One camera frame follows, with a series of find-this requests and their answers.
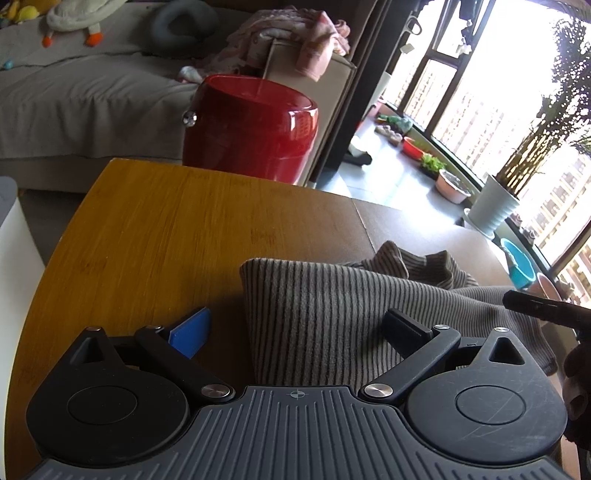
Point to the dark curtain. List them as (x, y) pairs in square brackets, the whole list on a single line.
[(369, 46)]

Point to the grey covered sofa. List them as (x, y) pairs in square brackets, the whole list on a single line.
[(92, 101)]

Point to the white goose plush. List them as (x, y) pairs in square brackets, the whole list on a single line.
[(83, 18)]

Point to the small yellow plush toy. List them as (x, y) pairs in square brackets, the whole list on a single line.
[(27, 13)]

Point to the striped knit garment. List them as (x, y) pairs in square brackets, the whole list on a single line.
[(323, 314)]

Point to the green plant tray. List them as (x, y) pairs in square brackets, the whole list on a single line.
[(432, 165)]

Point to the pink metal bowl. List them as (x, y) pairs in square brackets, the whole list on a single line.
[(452, 187)]

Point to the red bowl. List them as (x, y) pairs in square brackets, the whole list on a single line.
[(412, 148)]

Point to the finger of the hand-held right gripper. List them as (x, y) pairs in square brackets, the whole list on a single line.
[(545, 308)]

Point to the white marble side table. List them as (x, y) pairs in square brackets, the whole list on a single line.
[(21, 230)]

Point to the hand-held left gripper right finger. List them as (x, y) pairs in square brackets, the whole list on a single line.
[(406, 330)]

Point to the pink clothes pile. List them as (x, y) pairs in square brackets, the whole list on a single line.
[(286, 32)]

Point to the green toy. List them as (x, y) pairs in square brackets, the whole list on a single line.
[(399, 123)]

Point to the teal bucket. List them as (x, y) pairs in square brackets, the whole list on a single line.
[(517, 267)]

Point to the grey neck pillow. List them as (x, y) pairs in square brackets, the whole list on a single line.
[(184, 21)]

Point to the pink bucket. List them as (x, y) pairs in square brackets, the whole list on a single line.
[(545, 286)]

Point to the red round stool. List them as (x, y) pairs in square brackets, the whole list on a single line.
[(249, 129)]

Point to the small white toy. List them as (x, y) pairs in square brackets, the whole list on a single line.
[(189, 74)]

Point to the beige slippers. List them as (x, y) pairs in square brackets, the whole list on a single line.
[(390, 134)]

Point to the bamboo plant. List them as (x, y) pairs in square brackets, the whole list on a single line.
[(540, 129)]

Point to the black floor mat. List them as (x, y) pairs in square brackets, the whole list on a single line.
[(358, 160)]

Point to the person's right forearm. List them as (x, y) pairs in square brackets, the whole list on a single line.
[(579, 383)]

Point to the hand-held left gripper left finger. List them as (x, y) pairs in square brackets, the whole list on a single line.
[(191, 334)]

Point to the white plant pot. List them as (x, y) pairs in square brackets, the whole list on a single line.
[(491, 207)]

